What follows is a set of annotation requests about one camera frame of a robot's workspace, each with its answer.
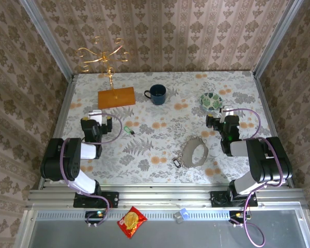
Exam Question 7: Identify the grey metal shelf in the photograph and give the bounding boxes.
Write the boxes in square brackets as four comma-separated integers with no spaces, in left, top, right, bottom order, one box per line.
[15,209,310,248]

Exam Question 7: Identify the small circuit board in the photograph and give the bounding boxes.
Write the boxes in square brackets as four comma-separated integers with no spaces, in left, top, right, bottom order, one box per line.
[228,210,251,225]
[84,209,108,225]

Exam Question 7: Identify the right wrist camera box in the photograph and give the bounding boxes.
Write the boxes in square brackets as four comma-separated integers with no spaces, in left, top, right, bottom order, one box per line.
[220,105,235,117]

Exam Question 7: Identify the aluminium frame post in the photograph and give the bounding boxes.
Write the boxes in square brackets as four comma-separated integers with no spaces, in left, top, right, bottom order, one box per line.
[18,0,75,81]
[253,0,304,78]

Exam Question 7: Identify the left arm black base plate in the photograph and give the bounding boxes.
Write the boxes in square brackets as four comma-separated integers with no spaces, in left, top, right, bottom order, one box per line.
[73,191,119,209]

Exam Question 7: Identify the small blue grey packet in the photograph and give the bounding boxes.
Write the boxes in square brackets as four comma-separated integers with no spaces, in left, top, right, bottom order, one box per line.
[173,208,189,223]

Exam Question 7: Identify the red snack packet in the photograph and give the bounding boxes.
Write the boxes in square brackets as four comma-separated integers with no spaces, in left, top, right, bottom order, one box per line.
[117,206,148,239]

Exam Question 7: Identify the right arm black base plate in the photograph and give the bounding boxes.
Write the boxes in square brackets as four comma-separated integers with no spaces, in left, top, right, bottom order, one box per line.
[210,190,258,208]

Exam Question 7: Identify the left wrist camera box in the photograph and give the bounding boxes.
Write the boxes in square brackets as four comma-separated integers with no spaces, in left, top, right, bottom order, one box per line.
[88,110,103,124]

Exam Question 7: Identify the gold wire stand wooden base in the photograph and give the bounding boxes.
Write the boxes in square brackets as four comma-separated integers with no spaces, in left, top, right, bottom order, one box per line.
[75,36,136,110]

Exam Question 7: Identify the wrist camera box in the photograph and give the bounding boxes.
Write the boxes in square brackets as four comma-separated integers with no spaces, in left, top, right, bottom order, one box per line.
[220,105,235,117]
[88,110,103,124]

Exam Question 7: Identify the white slotted cable duct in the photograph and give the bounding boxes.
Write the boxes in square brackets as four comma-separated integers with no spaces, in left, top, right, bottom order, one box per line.
[36,209,250,221]

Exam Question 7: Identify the dark blue mug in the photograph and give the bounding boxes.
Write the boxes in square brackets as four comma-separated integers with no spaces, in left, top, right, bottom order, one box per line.
[144,84,167,106]

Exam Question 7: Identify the aluminium table side rail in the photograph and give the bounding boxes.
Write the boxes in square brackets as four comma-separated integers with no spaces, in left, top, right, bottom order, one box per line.
[37,74,77,192]
[253,72,295,189]

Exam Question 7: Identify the green leaf pattern bowl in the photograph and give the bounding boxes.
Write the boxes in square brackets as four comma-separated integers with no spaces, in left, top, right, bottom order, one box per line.
[199,92,223,112]

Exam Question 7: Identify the aluminium table edge rail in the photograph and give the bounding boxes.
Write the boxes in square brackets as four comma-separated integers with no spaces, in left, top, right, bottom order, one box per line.
[25,188,307,209]

